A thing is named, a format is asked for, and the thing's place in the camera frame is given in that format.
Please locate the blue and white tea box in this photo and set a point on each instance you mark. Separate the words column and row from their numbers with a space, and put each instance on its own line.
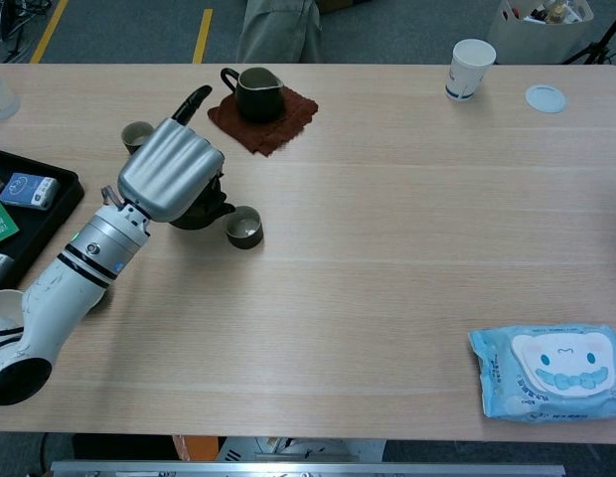
column 25, row 191

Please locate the orange panel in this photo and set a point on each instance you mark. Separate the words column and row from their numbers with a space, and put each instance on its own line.
column 199, row 447

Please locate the white round plastic lid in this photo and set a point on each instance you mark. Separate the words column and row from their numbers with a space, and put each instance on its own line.
column 545, row 98

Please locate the large beige bowl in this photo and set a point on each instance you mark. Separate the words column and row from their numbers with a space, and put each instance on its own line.
column 2, row 305

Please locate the black tray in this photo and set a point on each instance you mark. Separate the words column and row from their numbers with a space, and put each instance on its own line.
column 64, row 194

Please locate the white paper cup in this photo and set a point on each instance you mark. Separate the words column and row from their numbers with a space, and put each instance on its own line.
column 464, row 74

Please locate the green tea packet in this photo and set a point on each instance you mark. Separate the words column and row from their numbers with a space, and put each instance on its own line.
column 0, row 223

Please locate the aluminium profile rail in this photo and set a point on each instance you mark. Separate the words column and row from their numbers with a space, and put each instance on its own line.
column 308, row 469

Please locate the translucent plastic cup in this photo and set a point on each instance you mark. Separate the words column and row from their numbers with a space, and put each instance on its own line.
column 2, row 99

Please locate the brown folded tea cloth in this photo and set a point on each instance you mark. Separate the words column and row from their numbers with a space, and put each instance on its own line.
column 278, row 139

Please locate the black tripod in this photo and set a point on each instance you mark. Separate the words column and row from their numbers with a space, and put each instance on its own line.
column 593, row 49

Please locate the black cast iron teapot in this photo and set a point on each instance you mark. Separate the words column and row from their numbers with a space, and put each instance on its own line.
column 208, row 213

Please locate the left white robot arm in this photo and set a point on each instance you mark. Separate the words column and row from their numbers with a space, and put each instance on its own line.
column 64, row 298

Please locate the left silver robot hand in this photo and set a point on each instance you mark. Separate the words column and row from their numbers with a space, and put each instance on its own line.
column 169, row 169

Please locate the white bag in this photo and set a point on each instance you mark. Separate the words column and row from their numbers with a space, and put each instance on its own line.
column 531, row 40

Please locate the blue wet wipes pack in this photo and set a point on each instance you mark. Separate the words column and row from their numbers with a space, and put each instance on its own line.
column 536, row 372

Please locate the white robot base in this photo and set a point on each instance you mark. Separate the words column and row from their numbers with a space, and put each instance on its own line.
column 298, row 447

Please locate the person legs in khaki trousers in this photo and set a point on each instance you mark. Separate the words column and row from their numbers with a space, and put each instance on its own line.
column 278, row 30

